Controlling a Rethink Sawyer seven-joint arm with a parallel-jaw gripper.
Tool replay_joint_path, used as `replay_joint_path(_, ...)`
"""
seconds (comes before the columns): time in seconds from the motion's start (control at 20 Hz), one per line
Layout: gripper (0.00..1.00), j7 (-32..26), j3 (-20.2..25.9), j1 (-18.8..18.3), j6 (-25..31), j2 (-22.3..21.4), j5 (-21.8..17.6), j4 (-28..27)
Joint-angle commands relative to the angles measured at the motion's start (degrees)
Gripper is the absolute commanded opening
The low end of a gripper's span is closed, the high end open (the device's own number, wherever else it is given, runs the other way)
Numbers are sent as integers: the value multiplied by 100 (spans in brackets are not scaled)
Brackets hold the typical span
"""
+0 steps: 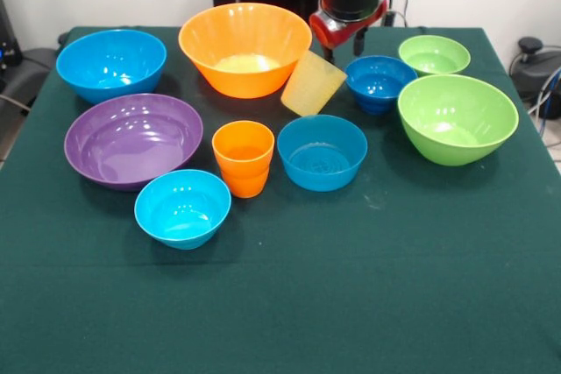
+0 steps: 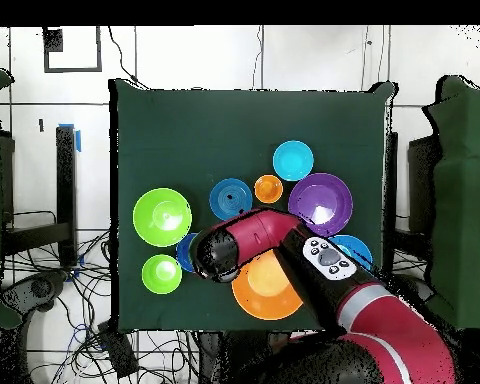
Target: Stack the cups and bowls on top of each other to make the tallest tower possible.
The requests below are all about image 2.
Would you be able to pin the translucent blue ridged bowl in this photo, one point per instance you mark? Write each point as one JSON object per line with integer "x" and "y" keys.
{"x": 224, "y": 196}

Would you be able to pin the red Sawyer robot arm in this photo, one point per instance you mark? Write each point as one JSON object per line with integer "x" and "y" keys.
{"x": 260, "y": 232}

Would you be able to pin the orange cup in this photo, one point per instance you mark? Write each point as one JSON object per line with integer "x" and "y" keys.
{"x": 268, "y": 188}

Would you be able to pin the small dark blue bowl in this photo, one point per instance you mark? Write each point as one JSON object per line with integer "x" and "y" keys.
{"x": 184, "y": 256}

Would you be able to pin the small light blue bowl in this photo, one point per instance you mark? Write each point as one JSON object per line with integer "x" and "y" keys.
{"x": 293, "y": 160}

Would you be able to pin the purple bowl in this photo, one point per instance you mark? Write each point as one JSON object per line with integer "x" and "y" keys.
{"x": 320, "y": 196}

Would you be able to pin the large orange bowl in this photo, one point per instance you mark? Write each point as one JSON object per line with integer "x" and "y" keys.
{"x": 264, "y": 296}

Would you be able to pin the large green bowl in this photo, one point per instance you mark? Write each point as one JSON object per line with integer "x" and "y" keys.
{"x": 148, "y": 224}

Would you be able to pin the dark green tablecloth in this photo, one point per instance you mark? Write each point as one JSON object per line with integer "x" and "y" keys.
{"x": 184, "y": 132}

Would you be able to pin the small green bowl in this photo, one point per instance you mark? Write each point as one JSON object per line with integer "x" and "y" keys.
{"x": 162, "y": 280}

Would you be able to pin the large blue bowl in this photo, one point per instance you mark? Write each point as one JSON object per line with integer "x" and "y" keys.
{"x": 358, "y": 246}

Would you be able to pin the black metal stand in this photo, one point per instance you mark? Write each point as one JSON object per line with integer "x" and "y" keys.
{"x": 66, "y": 192}

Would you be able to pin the black power strip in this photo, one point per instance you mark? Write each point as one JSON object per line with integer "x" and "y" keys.
{"x": 118, "y": 350}

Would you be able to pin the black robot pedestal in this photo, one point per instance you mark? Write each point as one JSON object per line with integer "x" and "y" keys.
{"x": 232, "y": 360}

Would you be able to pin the black square floor frame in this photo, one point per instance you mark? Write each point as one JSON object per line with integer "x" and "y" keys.
{"x": 72, "y": 69}

